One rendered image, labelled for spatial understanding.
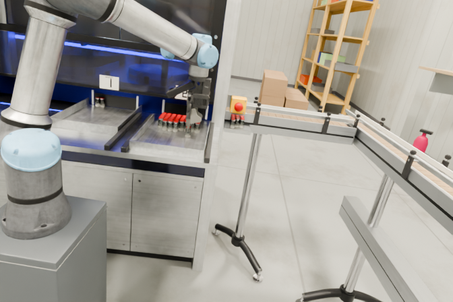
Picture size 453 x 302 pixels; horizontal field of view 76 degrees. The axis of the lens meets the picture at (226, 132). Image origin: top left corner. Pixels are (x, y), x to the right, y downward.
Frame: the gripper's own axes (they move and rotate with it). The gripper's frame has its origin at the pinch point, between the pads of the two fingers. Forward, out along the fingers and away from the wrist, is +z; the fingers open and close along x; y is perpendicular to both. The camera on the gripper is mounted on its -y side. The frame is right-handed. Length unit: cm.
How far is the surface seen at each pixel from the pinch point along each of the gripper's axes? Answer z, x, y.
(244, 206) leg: 57, 33, 34
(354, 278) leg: 70, 2, 90
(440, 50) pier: -50, 292, 293
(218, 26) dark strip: -38.9, 18.7, 6.9
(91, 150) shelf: 6.1, -22.0, -29.1
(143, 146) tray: 3.5, -19.1, -12.6
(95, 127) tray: 3.0, -8.1, -33.7
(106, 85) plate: -7.3, 17.8, -39.9
